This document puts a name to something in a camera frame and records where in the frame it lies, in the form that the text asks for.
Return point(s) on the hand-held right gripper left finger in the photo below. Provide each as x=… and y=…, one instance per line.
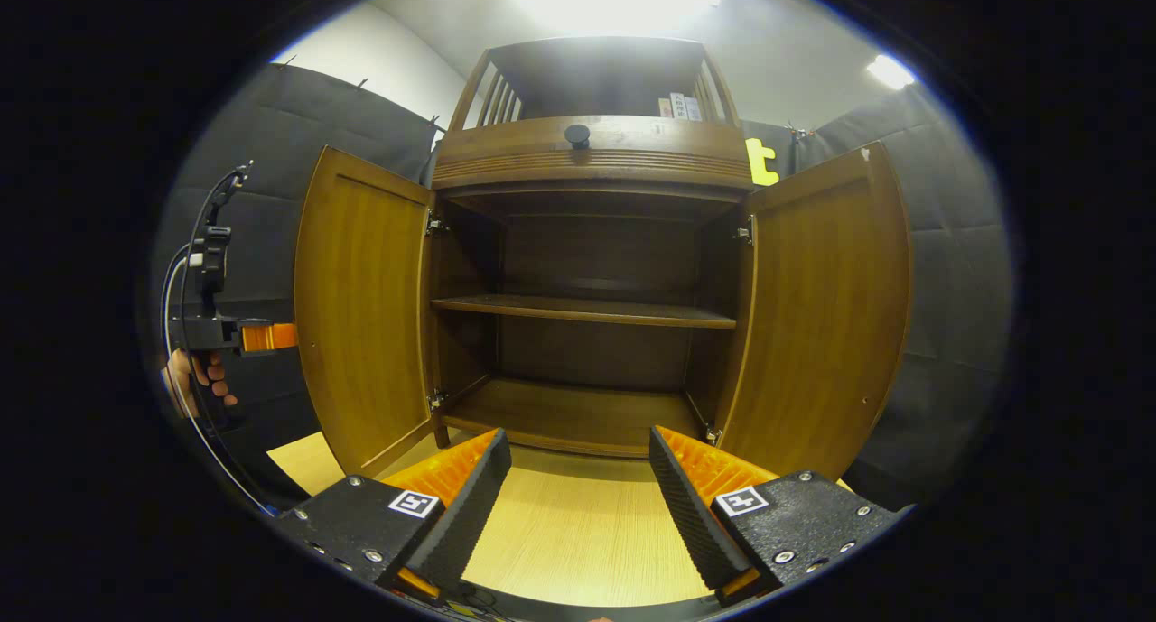
x=470, y=505

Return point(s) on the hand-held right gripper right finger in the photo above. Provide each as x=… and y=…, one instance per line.
x=691, y=514

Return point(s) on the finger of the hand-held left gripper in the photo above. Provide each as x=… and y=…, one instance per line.
x=269, y=337

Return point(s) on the wooden shoe cabinet door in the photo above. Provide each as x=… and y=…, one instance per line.
x=361, y=306
x=822, y=315

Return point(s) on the wooden inner cabinet shelf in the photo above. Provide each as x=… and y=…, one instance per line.
x=587, y=310

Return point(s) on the wooden drawer with black knob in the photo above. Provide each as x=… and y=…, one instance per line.
x=650, y=157

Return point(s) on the small ceiling light panel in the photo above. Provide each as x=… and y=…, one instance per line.
x=890, y=71

